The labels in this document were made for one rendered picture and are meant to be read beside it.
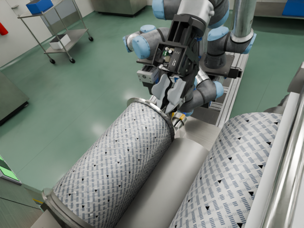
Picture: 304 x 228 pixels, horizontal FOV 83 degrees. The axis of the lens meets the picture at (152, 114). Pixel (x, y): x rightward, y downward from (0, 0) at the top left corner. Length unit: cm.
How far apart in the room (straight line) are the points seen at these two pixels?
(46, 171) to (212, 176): 215
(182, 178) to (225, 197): 19
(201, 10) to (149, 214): 41
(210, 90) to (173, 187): 51
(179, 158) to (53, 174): 191
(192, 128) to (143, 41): 49
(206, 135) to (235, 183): 62
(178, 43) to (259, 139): 24
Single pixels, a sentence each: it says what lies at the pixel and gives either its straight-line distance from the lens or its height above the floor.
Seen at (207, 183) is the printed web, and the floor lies 139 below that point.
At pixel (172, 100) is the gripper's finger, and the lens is 40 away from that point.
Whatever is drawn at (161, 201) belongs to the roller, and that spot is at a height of 123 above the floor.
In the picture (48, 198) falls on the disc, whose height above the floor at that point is 132.
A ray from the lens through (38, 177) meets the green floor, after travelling 230.
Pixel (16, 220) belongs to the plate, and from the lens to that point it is 47.
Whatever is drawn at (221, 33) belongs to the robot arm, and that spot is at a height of 105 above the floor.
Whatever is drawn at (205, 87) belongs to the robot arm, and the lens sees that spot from 79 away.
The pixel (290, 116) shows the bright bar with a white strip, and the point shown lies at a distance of 21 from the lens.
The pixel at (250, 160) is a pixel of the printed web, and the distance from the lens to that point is 21.
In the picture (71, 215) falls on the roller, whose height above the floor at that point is 130.
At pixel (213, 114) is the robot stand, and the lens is 177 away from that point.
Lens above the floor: 159
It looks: 49 degrees down
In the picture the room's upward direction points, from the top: 17 degrees counter-clockwise
